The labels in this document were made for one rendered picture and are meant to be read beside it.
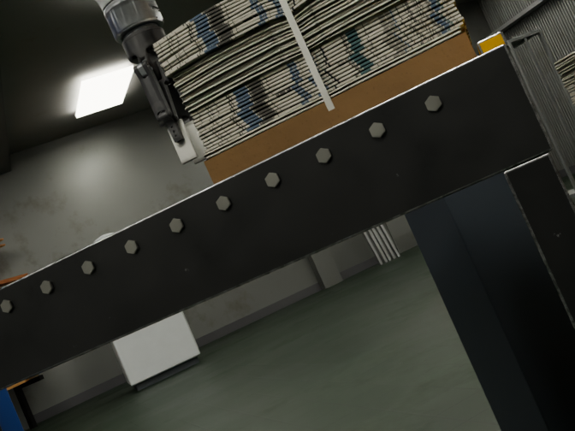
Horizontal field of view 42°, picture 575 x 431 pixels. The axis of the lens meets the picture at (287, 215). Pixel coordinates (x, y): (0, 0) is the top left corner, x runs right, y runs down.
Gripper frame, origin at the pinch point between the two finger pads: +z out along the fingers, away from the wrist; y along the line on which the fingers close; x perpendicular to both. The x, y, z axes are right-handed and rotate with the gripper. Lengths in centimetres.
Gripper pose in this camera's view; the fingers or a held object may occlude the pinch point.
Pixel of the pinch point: (188, 143)
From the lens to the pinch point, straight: 129.6
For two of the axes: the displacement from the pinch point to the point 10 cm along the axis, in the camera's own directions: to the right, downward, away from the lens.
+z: 4.0, 9.1, -0.5
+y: 2.8, -0.8, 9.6
